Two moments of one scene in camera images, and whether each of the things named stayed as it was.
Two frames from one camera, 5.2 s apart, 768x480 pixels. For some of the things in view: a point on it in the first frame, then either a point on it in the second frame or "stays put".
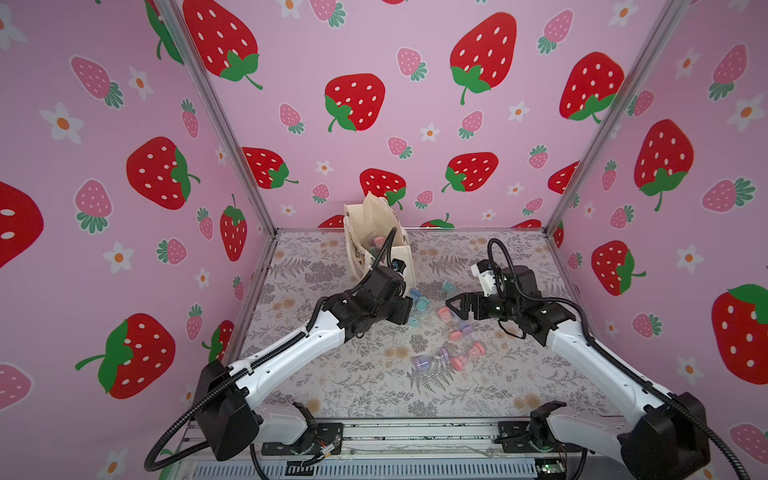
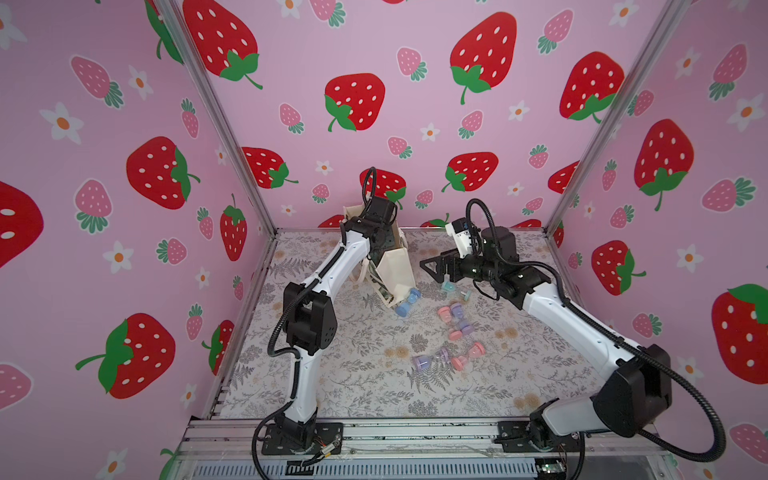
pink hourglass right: x=476 y=351 stays put
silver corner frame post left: x=219 y=111 stays put
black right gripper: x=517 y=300 -> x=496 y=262
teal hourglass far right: x=449 y=286 stays put
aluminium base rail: x=392 y=449 stays put
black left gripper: x=402 y=312 -> x=385 y=231
